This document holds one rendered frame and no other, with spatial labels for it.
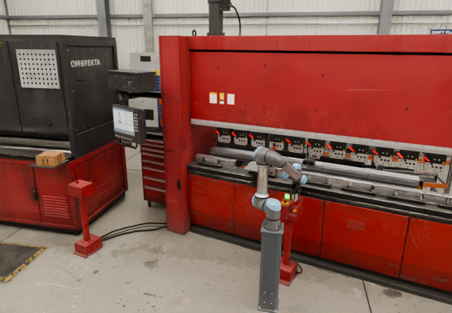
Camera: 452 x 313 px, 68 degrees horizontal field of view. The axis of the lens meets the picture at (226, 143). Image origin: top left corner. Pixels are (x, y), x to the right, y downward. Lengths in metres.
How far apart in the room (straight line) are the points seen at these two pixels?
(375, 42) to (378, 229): 1.67
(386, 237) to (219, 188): 1.73
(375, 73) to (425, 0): 4.79
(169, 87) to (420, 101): 2.38
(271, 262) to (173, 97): 1.94
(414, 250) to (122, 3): 7.43
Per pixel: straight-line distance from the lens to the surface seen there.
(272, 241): 2.82
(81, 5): 9.15
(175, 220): 4.16
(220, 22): 3.70
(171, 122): 3.74
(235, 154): 3.97
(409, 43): 3.17
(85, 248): 4.05
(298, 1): 7.57
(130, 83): 3.45
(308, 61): 3.26
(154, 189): 4.66
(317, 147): 3.37
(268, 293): 3.11
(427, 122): 3.26
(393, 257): 3.60
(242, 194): 3.67
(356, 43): 3.18
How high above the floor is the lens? 2.19
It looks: 16 degrees down
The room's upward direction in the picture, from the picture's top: straight up
